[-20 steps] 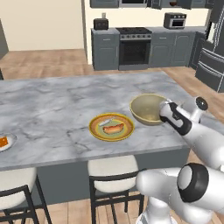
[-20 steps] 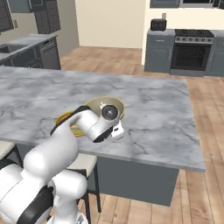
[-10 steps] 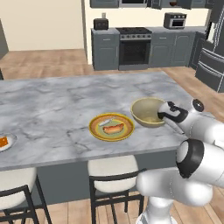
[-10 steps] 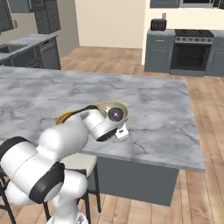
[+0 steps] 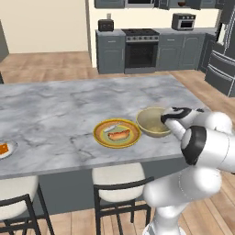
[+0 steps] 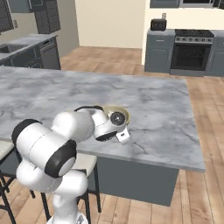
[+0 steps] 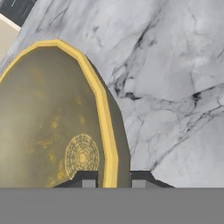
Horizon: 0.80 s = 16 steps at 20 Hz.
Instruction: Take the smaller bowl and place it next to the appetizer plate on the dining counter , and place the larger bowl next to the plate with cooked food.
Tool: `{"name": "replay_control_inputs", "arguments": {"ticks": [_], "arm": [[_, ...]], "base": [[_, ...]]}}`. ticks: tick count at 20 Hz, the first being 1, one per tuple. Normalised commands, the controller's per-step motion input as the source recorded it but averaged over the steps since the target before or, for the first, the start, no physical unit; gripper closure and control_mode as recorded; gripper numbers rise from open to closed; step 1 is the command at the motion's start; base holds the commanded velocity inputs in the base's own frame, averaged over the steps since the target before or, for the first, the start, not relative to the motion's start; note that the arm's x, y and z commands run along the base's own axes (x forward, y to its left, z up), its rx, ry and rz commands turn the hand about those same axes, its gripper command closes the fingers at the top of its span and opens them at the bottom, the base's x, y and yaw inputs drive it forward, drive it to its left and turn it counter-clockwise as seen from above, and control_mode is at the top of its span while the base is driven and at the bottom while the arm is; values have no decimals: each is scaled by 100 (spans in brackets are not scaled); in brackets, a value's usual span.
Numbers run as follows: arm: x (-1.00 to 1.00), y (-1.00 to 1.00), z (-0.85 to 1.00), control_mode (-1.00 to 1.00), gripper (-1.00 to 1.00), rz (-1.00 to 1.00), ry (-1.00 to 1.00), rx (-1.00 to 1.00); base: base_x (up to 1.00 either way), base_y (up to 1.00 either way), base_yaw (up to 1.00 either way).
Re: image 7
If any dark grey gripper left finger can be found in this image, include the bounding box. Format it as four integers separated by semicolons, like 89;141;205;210
53;170;99;189

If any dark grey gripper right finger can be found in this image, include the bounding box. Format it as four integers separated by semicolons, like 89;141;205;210
129;170;175;189

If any olive bowl with yellow rim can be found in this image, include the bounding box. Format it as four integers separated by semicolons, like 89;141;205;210
0;38;132;189

